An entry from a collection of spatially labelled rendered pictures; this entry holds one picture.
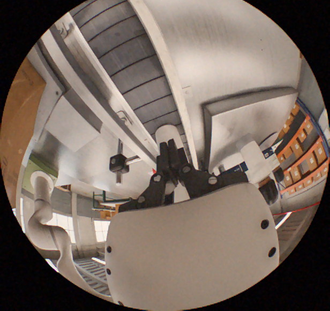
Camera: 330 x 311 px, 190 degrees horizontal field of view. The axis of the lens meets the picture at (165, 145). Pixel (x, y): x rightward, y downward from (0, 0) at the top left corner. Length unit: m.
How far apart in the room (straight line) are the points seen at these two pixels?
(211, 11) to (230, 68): 0.16
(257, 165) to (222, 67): 0.33
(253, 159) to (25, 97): 0.63
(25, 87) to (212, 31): 0.37
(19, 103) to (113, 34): 0.19
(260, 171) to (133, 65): 0.45
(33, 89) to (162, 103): 0.28
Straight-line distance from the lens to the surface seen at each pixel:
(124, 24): 0.18
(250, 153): 0.43
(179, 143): 0.20
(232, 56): 0.30
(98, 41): 0.18
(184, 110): 0.17
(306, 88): 4.47
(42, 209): 0.60
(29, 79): 0.29
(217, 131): 0.32
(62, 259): 0.52
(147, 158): 0.17
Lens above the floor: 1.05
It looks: 36 degrees down
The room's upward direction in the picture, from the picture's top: 167 degrees clockwise
